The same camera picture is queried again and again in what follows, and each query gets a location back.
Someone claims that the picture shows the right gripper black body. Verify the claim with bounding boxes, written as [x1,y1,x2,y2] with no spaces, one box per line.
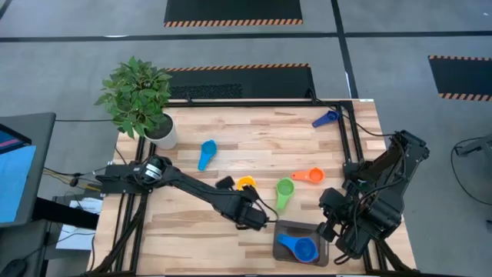
[334,199,367,238]

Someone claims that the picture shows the orange measuring cup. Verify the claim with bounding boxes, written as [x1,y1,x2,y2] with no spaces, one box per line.
[290,166,327,185]

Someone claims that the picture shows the grey monitor with blue screen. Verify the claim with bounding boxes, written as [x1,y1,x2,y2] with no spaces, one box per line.
[0,112,58,229]

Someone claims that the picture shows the green leafy plant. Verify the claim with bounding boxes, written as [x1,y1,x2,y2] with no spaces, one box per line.
[93,56,175,140]

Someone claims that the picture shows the white paper sheets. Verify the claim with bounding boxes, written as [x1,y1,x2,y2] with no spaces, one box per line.
[55,196,105,252]

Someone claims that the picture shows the white plant pot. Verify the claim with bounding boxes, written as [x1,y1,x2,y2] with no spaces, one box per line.
[143,112,179,151]

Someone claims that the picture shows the grey translucent plastic basket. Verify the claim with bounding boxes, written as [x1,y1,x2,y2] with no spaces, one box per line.
[271,219,331,268]

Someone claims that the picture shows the royal blue measuring cup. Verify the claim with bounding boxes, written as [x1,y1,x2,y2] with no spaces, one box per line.
[276,232,320,264]

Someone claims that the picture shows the black computer mouse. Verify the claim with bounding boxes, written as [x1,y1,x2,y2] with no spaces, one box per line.
[0,258,28,277]

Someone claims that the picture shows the black cable on frame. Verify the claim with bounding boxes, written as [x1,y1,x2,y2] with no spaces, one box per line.
[307,88,397,139]

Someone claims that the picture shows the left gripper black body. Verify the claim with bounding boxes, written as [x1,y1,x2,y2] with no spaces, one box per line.
[230,189,266,211]

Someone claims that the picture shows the black floor cable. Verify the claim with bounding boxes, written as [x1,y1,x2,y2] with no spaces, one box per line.
[450,134,492,207]

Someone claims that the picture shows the green measuring cup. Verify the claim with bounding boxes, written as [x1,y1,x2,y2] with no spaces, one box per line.
[274,177,297,212]

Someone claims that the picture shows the black aluminium table frame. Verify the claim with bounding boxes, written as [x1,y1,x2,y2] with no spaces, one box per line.
[85,98,421,277]

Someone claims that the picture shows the light blue measuring cup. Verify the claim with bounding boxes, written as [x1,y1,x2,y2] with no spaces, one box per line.
[197,138,219,172]

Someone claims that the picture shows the yellow measuring cup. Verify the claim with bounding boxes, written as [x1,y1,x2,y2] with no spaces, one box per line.
[235,175,258,192]

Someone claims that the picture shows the black desk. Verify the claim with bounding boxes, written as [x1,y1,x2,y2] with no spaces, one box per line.
[0,195,100,277]

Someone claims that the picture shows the small dark blue measuring cup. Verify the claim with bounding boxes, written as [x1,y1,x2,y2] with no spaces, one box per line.
[311,109,341,129]

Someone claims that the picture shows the black striped-edge floor mat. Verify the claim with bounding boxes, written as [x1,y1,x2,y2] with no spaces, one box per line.
[165,62,317,101]
[163,0,304,28]
[427,54,492,102]

